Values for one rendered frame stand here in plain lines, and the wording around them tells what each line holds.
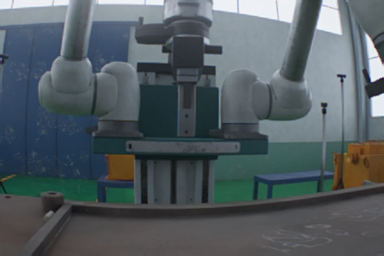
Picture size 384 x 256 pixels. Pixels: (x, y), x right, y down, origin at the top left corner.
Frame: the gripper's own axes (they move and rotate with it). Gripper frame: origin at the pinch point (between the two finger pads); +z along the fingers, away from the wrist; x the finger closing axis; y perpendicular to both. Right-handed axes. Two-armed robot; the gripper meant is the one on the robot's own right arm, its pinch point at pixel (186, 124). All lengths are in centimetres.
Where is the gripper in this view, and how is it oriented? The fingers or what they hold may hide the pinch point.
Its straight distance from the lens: 51.4
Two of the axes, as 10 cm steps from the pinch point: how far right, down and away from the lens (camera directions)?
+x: -0.2, 0.3, 10.0
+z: -0.2, 10.0, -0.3
